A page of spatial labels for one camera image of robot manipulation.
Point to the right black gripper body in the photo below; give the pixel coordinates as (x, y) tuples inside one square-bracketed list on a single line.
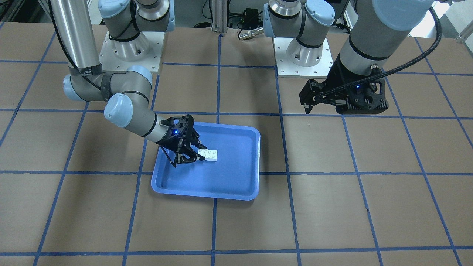
[(167, 140)]

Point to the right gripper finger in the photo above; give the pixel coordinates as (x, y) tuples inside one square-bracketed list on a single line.
[(195, 141), (184, 158)]

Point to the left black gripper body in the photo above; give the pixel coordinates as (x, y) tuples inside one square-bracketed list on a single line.
[(337, 75)]

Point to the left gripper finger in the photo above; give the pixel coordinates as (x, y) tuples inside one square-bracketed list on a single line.
[(311, 89)]

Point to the white block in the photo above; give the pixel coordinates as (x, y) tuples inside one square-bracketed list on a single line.
[(211, 155), (203, 153)]

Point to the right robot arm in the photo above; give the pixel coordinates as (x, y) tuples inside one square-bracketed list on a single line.
[(126, 94)]

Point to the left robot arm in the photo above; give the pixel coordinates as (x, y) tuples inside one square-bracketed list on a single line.
[(355, 84)]

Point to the blue plastic tray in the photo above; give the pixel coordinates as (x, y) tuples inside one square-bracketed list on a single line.
[(234, 175)]

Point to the silver metal cylinder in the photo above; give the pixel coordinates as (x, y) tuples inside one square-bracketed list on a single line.
[(251, 33)]

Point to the aluminium frame post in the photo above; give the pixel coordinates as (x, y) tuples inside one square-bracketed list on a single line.
[(219, 16)]

